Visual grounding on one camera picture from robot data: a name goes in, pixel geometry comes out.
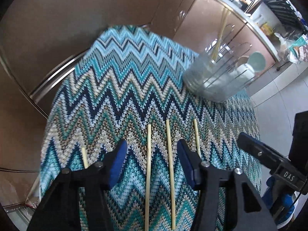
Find white ceramic spoon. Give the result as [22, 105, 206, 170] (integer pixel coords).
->
[230, 64, 255, 83]
[247, 52, 266, 73]

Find blue white gloved hand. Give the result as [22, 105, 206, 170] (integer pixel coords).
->
[262, 176, 299, 229]

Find clear utensil holder with rack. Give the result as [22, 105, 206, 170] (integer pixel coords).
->
[183, 23, 253, 103]

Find zigzag patterned table cloth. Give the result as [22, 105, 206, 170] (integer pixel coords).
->
[40, 26, 262, 230]

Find orange food package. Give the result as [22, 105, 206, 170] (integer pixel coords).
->
[260, 23, 274, 37]

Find black wall dish rack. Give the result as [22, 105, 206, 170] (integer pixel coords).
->
[263, 0, 307, 34]

